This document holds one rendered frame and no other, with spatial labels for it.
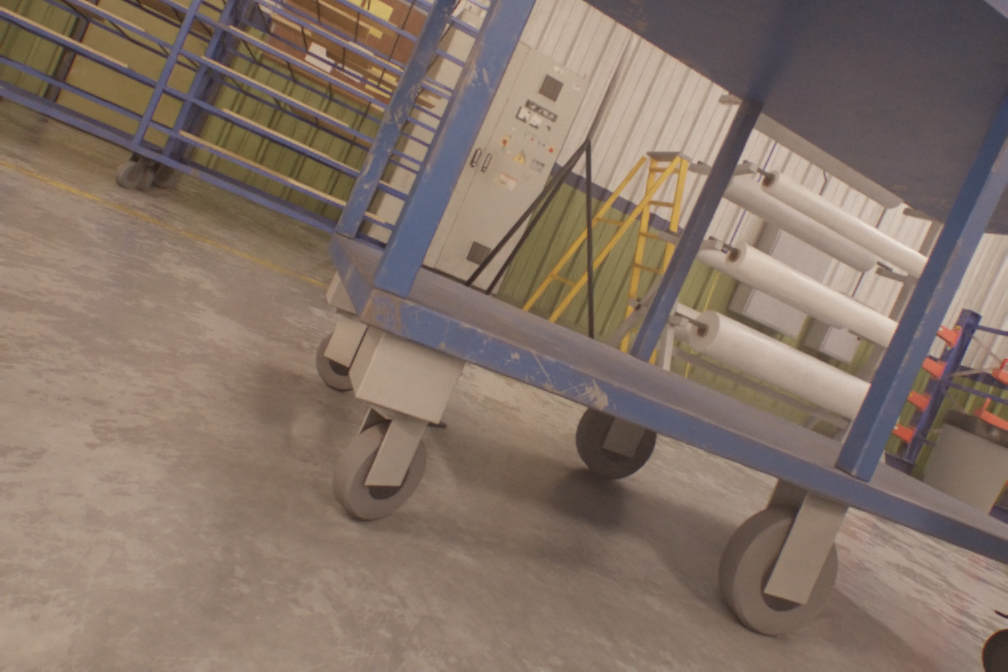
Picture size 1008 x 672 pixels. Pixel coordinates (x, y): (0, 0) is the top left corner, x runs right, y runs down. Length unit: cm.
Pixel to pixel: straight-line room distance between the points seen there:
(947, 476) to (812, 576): 451
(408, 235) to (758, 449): 59
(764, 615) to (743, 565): 10
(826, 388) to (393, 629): 426
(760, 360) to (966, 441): 179
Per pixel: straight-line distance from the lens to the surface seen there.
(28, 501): 81
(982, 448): 573
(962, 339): 925
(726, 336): 426
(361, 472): 90
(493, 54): 81
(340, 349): 144
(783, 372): 459
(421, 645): 78
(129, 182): 357
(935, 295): 122
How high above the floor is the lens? 38
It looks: 1 degrees down
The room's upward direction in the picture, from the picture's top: 24 degrees clockwise
